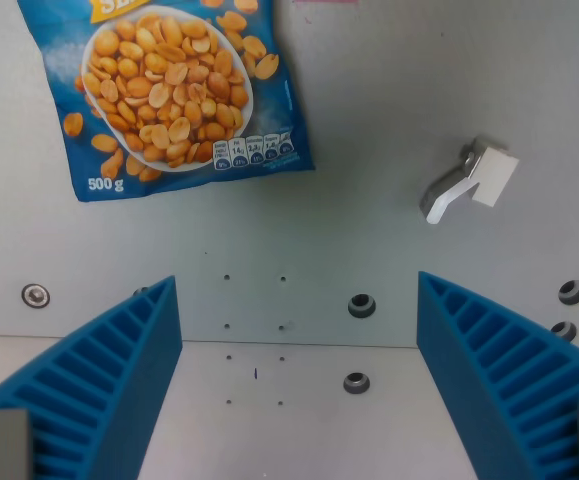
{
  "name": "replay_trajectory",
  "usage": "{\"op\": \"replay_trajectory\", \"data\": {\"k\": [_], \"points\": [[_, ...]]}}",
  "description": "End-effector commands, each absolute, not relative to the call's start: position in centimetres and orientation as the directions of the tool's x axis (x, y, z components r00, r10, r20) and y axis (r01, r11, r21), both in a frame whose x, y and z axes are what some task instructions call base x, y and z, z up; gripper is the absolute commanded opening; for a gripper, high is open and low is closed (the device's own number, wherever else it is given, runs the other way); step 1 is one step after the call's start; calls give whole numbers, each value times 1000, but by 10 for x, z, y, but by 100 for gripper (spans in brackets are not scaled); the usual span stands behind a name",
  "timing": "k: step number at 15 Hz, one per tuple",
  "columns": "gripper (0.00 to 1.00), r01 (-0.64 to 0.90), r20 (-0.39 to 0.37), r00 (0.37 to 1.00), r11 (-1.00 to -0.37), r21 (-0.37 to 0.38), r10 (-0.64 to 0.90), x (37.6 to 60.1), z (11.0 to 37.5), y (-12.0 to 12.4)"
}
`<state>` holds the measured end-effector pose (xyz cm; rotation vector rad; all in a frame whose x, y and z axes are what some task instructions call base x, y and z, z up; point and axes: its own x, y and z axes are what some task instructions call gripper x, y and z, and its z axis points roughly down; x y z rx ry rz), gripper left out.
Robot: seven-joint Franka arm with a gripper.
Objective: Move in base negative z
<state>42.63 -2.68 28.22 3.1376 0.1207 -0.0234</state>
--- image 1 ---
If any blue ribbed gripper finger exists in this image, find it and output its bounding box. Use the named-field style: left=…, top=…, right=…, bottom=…
left=416, top=270, right=579, bottom=480
left=0, top=274, right=184, bottom=480

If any silver hex bolt with washer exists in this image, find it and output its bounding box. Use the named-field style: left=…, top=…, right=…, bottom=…
left=21, top=282, right=51, bottom=309

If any blue peanut bag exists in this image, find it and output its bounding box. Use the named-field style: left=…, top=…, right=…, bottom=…
left=16, top=0, right=317, bottom=203

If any white plastic bracket part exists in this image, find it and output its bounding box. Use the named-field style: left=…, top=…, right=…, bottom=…
left=419, top=135, right=520, bottom=226

